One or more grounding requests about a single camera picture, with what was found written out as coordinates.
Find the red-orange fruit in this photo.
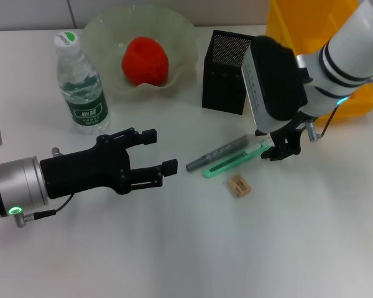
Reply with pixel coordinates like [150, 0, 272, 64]
[121, 36, 170, 88]

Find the yellow plastic bin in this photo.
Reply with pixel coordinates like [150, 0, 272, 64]
[265, 0, 373, 125]

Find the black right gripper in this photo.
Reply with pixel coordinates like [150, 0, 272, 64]
[254, 112, 309, 162]

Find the clear wavy glass bowl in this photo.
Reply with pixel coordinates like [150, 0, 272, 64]
[81, 4, 200, 102]

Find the mint green utility knife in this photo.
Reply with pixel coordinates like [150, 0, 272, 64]
[202, 138, 276, 179]

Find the black mesh pen holder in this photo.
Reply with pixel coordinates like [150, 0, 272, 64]
[201, 29, 259, 116]

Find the green label water bottle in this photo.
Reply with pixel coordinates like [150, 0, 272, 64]
[52, 30, 111, 136]

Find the gripper cable with plug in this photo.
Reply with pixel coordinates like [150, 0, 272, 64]
[14, 194, 74, 228]
[305, 76, 373, 143]

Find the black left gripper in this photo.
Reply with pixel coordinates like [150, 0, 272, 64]
[39, 126, 179, 200]

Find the right gripper cable with plug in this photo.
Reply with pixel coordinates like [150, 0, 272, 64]
[305, 76, 373, 143]

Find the tan eraser block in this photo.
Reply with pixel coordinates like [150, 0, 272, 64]
[226, 174, 252, 199]

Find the left gripper cable with plug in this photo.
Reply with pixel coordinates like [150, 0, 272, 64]
[14, 194, 74, 228]

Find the grey marker pen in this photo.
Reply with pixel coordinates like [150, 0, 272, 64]
[185, 133, 257, 173]

